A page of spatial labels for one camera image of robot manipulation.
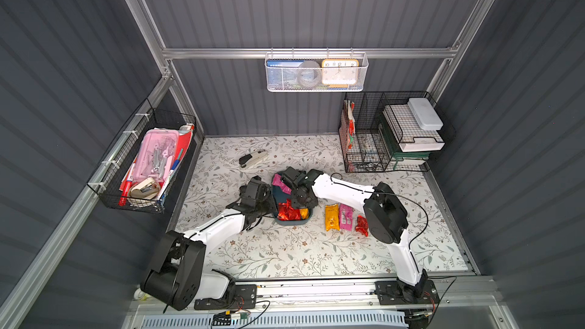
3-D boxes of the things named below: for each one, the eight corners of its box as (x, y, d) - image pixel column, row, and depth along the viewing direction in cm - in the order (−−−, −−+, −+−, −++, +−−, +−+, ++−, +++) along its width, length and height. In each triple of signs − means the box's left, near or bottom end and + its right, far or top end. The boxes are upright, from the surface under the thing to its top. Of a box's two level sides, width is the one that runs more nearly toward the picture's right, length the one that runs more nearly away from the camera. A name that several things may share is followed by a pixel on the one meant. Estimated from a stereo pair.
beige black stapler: (243, 170, 109) (241, 164, 105) (240, 164, 112) (237, 157, 108) (268, 159, 113) (267, 152, 110) (264, 153, 116) (263, 146, 112)
